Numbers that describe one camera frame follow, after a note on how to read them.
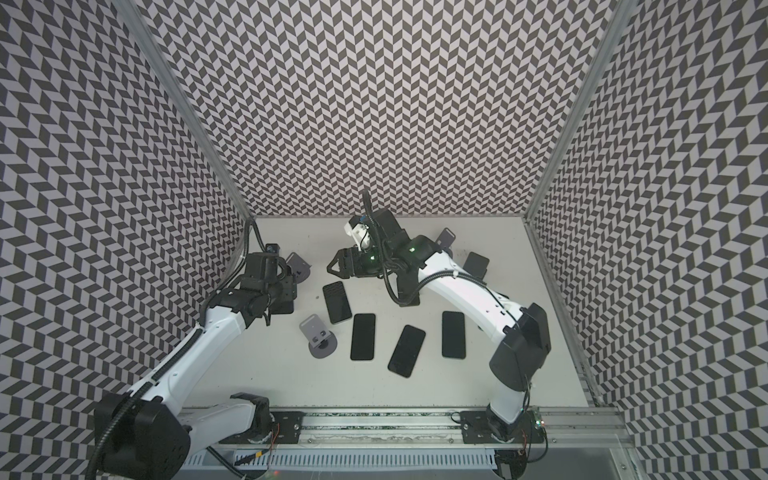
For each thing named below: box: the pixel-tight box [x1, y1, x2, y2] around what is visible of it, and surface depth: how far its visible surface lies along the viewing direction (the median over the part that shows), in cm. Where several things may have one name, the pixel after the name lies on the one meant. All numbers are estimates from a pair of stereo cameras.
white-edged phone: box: [350, 313, 376, 361], surface depth 89 cm
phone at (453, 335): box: [442, 311, 466, 360], surface depth 88 cm
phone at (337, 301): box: [322, 281, 352, 324], surface depth 97 cm
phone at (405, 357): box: [387, 324, 426, 378], surface depth 86 cm
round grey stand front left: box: [299, 314, 337, 359], surface depth 84 cm
